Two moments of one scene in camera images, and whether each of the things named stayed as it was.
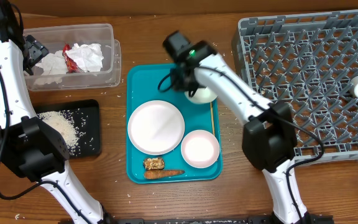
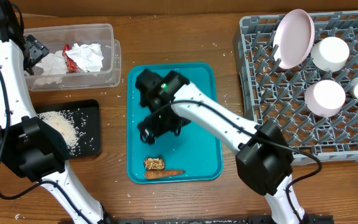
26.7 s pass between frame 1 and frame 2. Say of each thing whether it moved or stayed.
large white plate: moved
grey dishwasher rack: stayed
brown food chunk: stayed
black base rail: stayed
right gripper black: moved
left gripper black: stayed
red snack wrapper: stayed
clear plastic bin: stayed
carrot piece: stayed
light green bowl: moved
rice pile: stayed
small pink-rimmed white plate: moved
